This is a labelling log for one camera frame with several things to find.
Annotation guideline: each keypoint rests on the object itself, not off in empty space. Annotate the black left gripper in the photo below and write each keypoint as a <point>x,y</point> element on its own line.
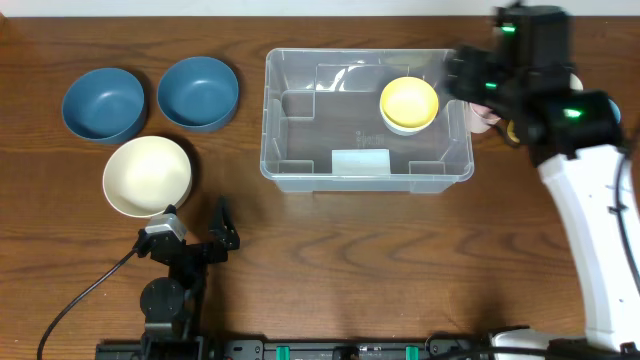
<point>195,251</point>

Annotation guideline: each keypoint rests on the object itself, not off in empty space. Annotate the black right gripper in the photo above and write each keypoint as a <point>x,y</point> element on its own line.
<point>463,73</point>

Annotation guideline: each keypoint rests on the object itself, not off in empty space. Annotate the pink plastic cup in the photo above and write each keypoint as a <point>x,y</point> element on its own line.
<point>480,119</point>

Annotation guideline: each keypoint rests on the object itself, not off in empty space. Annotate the light blue plastic cup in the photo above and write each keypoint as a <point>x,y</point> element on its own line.
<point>616,110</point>

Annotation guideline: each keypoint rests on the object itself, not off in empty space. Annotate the yellow plastic cup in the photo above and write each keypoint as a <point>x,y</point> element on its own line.
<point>511,133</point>

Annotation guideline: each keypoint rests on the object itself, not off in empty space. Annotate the cream plastic cup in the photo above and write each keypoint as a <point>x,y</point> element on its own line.
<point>575,83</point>

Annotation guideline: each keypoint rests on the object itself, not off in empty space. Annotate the small grey bowl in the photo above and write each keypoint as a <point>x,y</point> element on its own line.
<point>404,131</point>

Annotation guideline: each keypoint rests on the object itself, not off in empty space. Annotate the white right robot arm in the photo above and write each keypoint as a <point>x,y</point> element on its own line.
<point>578,146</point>

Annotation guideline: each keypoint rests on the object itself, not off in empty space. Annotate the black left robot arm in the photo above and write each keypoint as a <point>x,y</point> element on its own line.
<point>172,304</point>

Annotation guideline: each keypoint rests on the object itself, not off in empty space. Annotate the clear plastic storage container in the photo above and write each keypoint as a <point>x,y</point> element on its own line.
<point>323,129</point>

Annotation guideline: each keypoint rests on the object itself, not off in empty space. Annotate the large cream bowl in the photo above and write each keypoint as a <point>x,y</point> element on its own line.
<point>145,175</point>

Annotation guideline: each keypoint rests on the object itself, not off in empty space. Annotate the right dark blue bowl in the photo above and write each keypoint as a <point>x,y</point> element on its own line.
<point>200,94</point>

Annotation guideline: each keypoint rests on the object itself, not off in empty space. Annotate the dark blue bowl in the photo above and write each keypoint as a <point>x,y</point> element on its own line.
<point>106,106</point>
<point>200,94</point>

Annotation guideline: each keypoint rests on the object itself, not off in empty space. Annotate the left dark blue bowl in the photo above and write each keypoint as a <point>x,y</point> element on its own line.
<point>106,106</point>

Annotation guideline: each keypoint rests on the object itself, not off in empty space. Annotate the black mounting rail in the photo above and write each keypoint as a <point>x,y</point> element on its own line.
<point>205,349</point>

